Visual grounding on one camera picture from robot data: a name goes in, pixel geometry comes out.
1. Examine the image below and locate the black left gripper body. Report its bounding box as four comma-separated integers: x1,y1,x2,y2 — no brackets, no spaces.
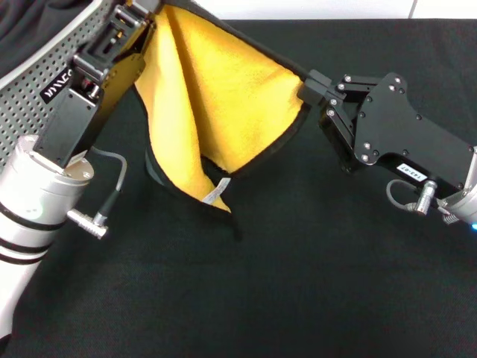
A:
32,9,147,169

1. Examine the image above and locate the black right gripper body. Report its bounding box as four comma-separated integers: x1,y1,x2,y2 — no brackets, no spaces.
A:
319,72,476,201

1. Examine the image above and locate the grey yellow towel black trim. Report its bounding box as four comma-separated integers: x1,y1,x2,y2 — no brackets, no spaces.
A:
133,0,315,240

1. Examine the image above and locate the grey perforated storage box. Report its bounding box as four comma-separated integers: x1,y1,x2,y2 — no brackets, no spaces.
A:
0,0,117,166

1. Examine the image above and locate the black cloth box liner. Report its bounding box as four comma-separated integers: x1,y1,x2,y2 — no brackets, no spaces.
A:
0,0,98,76

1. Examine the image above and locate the black tablecloth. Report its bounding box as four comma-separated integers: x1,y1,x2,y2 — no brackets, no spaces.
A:
0,18,477,358

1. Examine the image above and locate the grey left gripper cable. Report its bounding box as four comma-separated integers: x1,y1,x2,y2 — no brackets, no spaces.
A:
90,146,129,210

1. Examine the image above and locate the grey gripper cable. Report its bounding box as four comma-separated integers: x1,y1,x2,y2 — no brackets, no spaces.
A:
90,146,129,210
385,179,415,213

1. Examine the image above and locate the grey right gripper cable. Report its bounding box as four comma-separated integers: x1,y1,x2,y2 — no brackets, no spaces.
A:
385,179,415,213

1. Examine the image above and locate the silver right cable connector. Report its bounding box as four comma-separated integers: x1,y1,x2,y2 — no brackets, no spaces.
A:
405,179,439,217

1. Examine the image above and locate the silver cable connector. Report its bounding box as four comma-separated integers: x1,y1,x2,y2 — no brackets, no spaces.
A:
405,179,439,217
66,208,111,240

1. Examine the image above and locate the silver left cable connector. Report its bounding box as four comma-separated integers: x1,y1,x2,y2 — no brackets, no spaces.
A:
66,208,111,240

